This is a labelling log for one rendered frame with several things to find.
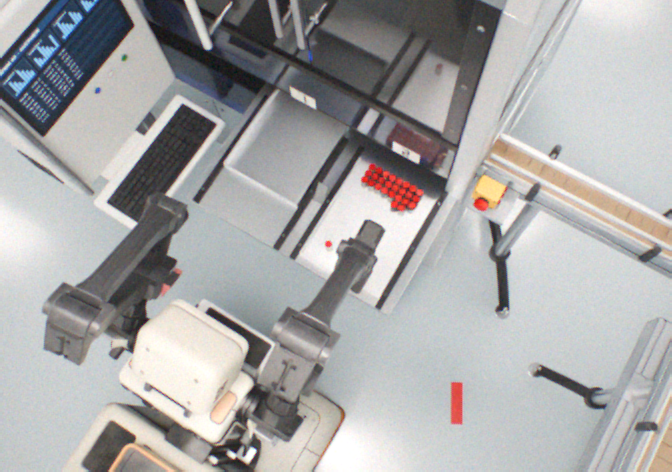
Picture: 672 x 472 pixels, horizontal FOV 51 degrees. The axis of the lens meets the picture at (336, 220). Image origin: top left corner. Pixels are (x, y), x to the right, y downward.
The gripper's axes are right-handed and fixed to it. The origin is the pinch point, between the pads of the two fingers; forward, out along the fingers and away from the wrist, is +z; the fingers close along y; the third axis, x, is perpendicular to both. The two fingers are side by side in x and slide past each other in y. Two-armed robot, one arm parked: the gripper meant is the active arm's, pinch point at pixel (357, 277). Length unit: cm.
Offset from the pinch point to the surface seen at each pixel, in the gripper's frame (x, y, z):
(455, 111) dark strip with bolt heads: -3.5, 39.4, -29.2
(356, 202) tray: 14.3, 22.6, 20.0
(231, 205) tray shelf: 46, 3, 20
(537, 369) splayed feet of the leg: -65, 21, 102
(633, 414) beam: -89, 15, 54
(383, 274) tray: -3.4, 7.8, 20.0
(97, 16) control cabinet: 88, 20, -24
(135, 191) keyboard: 76, -7, 25
